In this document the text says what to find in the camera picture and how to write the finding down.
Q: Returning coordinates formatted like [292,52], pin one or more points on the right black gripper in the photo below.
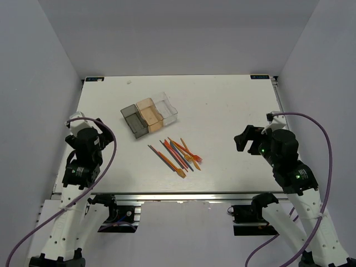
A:
[250,133]

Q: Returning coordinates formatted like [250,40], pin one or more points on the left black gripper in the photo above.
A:
[105,137]

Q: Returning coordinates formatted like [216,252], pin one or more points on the red plastic fork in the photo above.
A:
[183,148]

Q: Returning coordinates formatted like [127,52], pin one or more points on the orange plastic knife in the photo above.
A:
[196,164]

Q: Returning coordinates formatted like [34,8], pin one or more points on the orange plastic fork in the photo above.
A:
[186,156]

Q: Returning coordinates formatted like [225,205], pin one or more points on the orange yellow fork bottom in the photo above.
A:
[179,171]

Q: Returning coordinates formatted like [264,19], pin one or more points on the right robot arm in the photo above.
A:
[316,243]

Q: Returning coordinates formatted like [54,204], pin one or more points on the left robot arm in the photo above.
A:
[79,216]

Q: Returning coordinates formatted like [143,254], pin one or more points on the grey transparent container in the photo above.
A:
[135,121]

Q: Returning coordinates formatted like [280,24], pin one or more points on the orange transparent container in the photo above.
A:
[150,114]

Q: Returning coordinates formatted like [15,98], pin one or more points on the left blue table label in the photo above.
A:
[94,79]

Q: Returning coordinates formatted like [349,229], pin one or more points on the red plastic knife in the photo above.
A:
[175,154]

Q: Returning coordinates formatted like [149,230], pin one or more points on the blue plastic knife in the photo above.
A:
[181,156]

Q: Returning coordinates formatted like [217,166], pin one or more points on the clear transparent container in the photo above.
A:
[165,109]

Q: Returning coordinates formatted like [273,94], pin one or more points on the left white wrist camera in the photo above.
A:
[78,125]

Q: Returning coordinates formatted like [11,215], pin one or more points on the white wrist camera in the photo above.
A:
[276,120]
[78,125]

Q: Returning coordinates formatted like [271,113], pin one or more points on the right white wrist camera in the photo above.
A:
[276,120]

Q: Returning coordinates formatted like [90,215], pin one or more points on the aluminium right rail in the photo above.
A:
[274,81]

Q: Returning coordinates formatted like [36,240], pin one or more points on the aluminium rail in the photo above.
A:
[225,196]
[274,81]

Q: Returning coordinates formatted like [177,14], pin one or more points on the aluminium front rail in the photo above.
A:
[225,196]

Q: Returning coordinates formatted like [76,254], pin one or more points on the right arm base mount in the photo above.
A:
[248,220]

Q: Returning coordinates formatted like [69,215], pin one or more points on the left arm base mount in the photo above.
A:
[120,219]

